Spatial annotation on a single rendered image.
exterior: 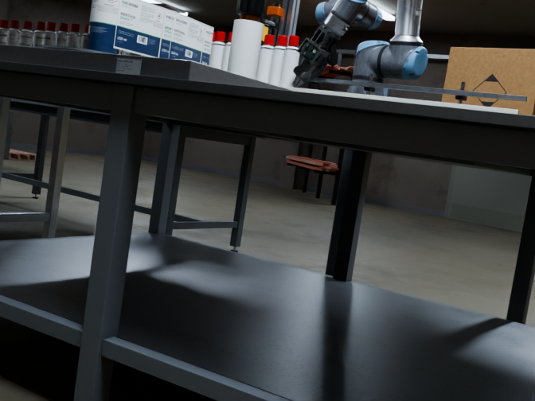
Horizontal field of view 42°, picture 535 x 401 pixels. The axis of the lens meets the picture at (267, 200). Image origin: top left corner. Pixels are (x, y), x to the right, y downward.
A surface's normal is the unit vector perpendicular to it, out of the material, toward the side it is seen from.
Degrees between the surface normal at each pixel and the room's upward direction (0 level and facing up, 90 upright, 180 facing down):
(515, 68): 90
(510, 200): 90
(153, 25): 90
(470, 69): 90
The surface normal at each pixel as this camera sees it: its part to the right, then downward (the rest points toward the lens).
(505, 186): -0.57, -0.02
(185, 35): 0.88, 0.17
